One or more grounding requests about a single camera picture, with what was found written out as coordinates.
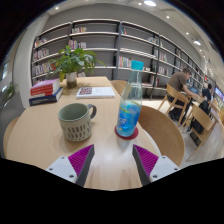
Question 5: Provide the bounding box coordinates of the pink book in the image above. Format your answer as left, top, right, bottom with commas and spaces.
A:
29, 78, 61, 92

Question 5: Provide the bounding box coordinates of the flat round red coaster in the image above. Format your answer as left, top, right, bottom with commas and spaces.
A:
114, 124, 140, 141

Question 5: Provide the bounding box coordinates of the red book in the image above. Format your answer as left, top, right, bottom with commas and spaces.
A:
30, 86, 62, 98

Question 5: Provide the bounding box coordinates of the person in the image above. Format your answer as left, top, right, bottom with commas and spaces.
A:
200, 83, 214, 103
166, 68, 201, 121

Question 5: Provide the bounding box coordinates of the grey shelf unit with books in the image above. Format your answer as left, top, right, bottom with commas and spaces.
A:
30, 18, 209, 101

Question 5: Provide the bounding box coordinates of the group of round ceiling lights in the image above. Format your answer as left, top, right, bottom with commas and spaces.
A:
53, 0, 204, 48

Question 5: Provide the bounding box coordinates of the potted green plant, white pot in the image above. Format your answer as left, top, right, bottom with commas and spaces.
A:
49, 44, 106, 90

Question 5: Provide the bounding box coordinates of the open laptop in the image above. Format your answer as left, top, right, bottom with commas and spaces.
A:
189, 85, 200, 96

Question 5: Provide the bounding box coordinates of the black backpack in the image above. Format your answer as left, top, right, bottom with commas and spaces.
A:
190, 99, 214, 135

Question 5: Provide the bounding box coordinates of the green plant in planter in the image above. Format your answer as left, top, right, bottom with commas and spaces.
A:
4, 82, 18, 99

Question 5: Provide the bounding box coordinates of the grey-green patterned mug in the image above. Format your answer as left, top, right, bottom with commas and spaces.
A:
57, 102, 98, 143

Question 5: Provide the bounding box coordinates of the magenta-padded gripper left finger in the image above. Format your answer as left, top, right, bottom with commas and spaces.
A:
45, 143, 96, 187

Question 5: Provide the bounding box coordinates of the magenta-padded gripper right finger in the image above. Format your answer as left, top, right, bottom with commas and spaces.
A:
131, 144, 181, 187

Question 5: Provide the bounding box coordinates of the dark blue book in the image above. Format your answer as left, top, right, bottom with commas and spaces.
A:
28, 87, 64, 107

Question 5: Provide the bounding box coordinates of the curved-back wooden chair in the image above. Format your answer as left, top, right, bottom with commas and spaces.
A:
2, 116, 21, 158
138, 104, 185, 167
109, 79, 129, 97

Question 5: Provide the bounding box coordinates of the group of wooden chairs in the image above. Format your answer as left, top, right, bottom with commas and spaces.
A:
156, 83, 224, 163

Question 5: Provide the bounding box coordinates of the clear bottle with blue cap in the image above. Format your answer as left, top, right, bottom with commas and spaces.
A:
115, 59, 145, 138

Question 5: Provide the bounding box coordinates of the white book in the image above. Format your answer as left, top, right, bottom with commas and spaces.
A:
75, 86, 116, 100

